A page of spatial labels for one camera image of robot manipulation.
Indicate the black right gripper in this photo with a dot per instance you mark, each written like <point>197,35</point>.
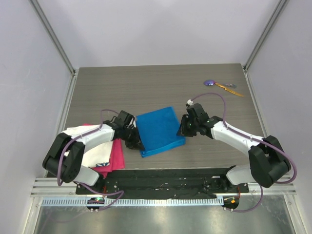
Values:
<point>186,125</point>

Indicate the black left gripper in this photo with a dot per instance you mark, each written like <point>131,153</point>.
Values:
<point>136,143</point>

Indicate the blue cloth napkin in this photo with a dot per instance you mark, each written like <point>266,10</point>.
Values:
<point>158,131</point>

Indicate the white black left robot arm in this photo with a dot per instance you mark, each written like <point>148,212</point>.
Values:
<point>65,156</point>

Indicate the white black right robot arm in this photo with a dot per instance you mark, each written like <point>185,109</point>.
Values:
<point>267,161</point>

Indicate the pink folded cloth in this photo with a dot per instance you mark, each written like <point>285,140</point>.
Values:
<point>115,156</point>

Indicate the white folded cloth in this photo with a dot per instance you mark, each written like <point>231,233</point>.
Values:
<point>102,135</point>

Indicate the iridescent purple spoon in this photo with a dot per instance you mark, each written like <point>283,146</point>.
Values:
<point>209,82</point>

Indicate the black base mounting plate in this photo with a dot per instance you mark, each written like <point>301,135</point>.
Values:
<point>156,185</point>

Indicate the slotted white cable duct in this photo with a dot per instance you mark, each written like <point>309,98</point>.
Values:
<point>91,201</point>

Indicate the right aluminium corner post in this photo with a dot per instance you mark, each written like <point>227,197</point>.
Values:
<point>281,5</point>

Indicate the aluminium corner post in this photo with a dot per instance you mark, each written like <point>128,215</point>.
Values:
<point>52,35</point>
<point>281,5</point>

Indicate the left aluminium corner post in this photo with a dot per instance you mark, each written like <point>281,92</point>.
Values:
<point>52,35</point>

